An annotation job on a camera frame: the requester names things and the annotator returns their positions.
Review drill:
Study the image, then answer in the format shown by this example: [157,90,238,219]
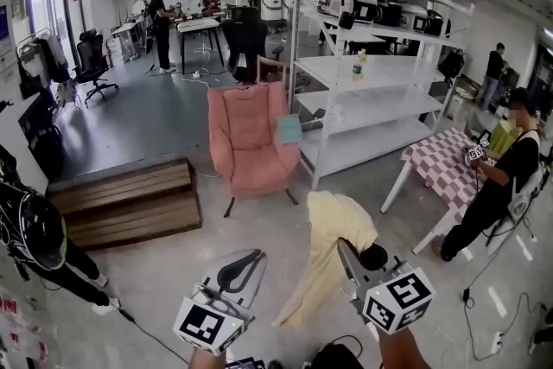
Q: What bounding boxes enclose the person's right leg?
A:
[309,341,365,369]

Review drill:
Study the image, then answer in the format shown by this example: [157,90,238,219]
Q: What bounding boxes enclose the small chest monitor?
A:
[224,356,267,369]

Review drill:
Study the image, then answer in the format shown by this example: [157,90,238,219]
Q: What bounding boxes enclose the white rounded appliance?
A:
[317,0,380,23]

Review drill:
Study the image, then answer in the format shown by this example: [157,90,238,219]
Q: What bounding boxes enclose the pink cushioned armchair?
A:
[207,81,302,218]

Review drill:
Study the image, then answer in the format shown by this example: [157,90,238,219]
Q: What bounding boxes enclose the person's right forearm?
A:
[378,326,433,369]

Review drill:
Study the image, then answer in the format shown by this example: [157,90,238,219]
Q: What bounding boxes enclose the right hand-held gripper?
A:
[336,237,436,336]

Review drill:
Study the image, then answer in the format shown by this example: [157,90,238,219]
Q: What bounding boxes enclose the white folding table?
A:
[379,157,476,256]

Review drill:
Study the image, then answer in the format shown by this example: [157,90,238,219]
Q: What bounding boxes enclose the black cabinet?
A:
[17,92,66,182]

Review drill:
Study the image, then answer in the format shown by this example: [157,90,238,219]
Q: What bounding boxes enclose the light wooden chair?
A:
[256,54,289,90]

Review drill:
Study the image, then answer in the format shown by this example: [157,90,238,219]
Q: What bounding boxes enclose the white floor cable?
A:
[180,45,217,90]

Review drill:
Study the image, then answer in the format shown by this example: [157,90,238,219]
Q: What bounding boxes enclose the person's left forearm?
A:
[188,347,228,369]

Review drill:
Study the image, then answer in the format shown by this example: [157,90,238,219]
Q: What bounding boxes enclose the black box appliance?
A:
[425,10,453,38]
[399,2,429,32]
[375,0,404,25]

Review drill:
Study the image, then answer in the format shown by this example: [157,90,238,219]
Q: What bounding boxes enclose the clothes rack with garments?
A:
[16,28,74,105]

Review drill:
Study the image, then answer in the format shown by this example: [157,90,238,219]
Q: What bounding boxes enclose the cardboard boxes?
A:
[105,36,127,67]

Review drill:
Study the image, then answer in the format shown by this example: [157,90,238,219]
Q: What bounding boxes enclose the glass entrance door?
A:
[29,0,86,70]

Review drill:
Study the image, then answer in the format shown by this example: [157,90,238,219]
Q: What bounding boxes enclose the pale yellow cloth garment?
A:
[271,190,380,329]

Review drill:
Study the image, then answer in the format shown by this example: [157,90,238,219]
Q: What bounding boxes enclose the white table with black legs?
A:
[176,17,226,77]

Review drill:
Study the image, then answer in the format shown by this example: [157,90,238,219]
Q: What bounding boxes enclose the teal card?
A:
[276,114,304,145]

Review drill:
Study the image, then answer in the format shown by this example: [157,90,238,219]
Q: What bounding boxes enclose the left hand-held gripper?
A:
[172,248,268,356]

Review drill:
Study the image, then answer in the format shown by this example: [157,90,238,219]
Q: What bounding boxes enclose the black mesh office chair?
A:
[73,29,120,109]

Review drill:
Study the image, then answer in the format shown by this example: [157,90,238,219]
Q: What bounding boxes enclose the black bag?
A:
[437,48,466,80]

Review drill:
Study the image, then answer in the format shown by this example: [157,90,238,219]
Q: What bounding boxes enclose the brown wooden steps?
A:
[47,157,203,251]

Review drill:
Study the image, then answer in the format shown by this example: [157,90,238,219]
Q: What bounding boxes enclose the large black office chair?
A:
[220,6,286,86]

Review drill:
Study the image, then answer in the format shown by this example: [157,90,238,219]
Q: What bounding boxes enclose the white metal shelf rack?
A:
[288,0,476,189]

